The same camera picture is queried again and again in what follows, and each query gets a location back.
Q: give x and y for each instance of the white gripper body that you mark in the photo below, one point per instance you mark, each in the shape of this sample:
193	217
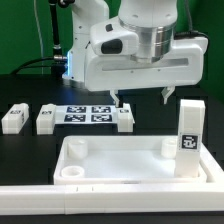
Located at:
182	65

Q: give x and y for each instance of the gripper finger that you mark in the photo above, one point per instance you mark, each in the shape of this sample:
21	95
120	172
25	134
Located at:
167	92
117	101

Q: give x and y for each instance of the white desk top tray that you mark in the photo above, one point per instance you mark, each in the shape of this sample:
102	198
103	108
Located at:
119	160

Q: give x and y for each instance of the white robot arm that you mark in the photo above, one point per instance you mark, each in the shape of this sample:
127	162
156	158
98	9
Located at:
152	20

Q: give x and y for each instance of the fiducial marker sheet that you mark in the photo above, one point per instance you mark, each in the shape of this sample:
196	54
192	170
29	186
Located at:
85	114

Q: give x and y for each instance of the white L-shaped obstacle fence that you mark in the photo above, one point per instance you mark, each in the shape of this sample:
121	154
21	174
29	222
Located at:
118	198

